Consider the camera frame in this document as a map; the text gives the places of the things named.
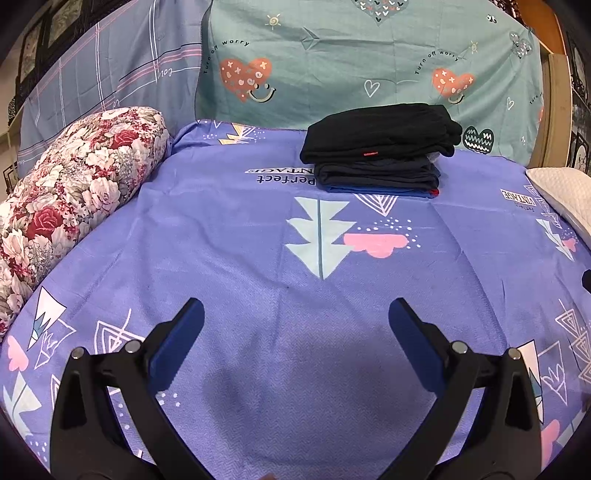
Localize white textured pillow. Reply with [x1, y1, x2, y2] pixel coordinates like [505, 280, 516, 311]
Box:
[525, 167, 591, 252]

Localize purple printed bedsheet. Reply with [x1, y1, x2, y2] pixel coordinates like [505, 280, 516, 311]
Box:
[0, 121, 591, 480]

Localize folded dark navy pants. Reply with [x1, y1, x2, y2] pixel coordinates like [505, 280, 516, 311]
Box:
[314, 154, 441, 191]

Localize black pants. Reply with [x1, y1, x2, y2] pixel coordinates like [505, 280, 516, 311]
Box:
[300, 103, 463, 165]

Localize folded blue pants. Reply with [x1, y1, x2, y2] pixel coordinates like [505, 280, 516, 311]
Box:
[323, 185, 439, 200]

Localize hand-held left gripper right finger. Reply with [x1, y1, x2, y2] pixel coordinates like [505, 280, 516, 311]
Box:
[388, 298, 542, 480]

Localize floral pillow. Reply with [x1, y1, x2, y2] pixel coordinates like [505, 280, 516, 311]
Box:
[0, 106, 171, 342]

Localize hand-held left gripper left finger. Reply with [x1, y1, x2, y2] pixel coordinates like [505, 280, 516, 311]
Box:
[50, 298, 218, 480]

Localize grey-blue plaid sheet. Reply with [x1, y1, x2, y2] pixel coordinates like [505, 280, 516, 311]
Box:
[16, 0, 213, 162]

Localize wooden bed frame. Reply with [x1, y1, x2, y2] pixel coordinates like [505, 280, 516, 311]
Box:
[526, 0, 574, 169]

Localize dark framed picture panel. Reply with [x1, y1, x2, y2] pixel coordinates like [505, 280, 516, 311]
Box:
[0, 0, 86, 185]
[566, 25, 591, 178]

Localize green heart-print sheet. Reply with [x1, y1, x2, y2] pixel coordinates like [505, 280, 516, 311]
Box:
[194, 0, 546, 162]

